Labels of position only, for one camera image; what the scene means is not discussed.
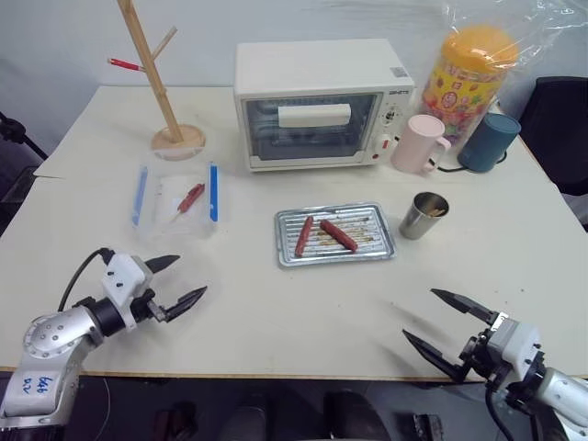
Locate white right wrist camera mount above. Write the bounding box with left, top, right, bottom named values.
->
left=485, top=317, right=546, bottom=380

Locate wooden mug tree stand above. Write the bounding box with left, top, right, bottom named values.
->
left=115, top=0, right=207, bottom=162

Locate dark teal cup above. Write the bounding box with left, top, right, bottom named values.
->
left=457, top=112, right=523, bottom=175

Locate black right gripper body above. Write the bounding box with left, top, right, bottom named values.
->
left=458, top=311, right=510, bottom=385

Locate pink plastic mug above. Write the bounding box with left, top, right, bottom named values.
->
left=390, top=114, right=452, bottom=175

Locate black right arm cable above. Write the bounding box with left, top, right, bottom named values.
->
left=483, top=380, right=518, bottom=441

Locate clear container with blue clips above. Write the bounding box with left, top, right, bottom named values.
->
left=130, top=151, right=221, bottom=243

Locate red sleeve on wooden peg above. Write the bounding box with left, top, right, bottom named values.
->
left=107, top=57, right=143, bottom=73

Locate black chair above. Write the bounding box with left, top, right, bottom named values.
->
left=518, top=75, right=588, bottom=197

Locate white toaster oven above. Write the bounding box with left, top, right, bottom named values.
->
left=232, top=38, right=417, bottom=175

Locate colourful jar with orange lid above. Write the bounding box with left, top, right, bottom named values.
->
left=420, top=25, right=520, bottom=148

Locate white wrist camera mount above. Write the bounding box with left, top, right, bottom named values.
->
left=100, top=254, right=155, bottom=331
left=485, top=317, right=546, bottom=380

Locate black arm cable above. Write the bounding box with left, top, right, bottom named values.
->
left=483, top=380, right=518, bottom=441
left=58, top=247, right=116, bottom=313

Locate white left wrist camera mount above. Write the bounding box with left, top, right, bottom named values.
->
left=100, top=254, right=155, bottom=331

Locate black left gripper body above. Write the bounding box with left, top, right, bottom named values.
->
left=130, top=274, right=169, bottom=325

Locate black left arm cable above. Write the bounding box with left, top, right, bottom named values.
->
left=58, top=247, right=116, bottom=313

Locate black tripod stand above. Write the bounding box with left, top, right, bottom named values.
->
left=0, top=109, right=50, bottom=162

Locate yellow snack jar in bag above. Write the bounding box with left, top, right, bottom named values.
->
left=415, top=0, right=588, bottom=153

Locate black oven power cord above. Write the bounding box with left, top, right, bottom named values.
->
left=429, top=158, right=468, bottom=175

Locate silver metal baking tray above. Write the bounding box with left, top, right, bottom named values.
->
left=274, top=199, right=397, bottom=270

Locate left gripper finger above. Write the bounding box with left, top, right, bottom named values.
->
left=164, top=285, right=209, bottom=325
left=143, top=254, right=181, bottom=277

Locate stainless steel cup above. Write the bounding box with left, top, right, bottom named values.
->
left=398, top=191, right=450, bottom=241

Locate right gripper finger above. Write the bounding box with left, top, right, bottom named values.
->
left=402, top=329, right=470, bottom=383
left=430, top=288, right=500, bottom=328

